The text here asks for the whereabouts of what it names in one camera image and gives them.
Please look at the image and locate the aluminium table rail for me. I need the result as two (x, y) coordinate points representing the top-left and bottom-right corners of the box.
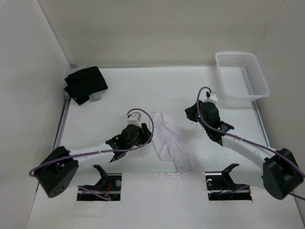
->
(251, 101), (270, 147)
(29, 89), (78, 198)

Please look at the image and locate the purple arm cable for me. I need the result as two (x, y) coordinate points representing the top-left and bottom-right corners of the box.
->
(29, 108), (157, 200)
(195, 87), (305, 200)

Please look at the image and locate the aluminium left table rail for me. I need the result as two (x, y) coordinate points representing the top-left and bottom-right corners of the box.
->
(29, 89), (78, 198)

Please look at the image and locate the white tank top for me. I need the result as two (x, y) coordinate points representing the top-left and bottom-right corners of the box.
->
(150, 112), (200, 174)

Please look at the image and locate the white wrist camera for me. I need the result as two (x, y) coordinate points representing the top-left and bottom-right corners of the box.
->
(127, 112), (142, 127)
(205, 92), (218, 104)

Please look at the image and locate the white plastic basket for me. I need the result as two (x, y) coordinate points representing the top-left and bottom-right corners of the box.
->
(215, 52), (270, 103)

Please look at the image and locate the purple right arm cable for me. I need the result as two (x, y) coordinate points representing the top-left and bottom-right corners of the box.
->
(195, 87), (305, 200)

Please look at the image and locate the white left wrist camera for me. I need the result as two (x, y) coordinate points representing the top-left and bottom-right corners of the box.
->
(127, 112), (142, 127)

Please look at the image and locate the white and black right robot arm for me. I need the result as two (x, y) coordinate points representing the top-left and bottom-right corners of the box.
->
(185, 100), (305, 200)

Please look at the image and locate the folded black tank top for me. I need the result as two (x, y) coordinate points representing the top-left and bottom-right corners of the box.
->
(63, 66), (109, 105)

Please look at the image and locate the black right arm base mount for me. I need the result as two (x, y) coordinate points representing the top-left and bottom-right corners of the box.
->
(205, 163), (252, 201)

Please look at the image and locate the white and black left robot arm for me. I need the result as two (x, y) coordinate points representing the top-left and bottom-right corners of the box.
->
(30, 123), (154, 198)

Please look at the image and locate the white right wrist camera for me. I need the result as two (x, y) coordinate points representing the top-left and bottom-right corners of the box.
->
(205, 92), (218, 104)

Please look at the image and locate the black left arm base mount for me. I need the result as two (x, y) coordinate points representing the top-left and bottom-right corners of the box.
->
(76, 165), (122, 201)

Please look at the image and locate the aluminium right table rail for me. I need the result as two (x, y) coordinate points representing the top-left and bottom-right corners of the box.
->
(251, 101), (270, 147)

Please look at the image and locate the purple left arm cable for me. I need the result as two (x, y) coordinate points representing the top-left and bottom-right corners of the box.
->
(29, 108), (157, 200)

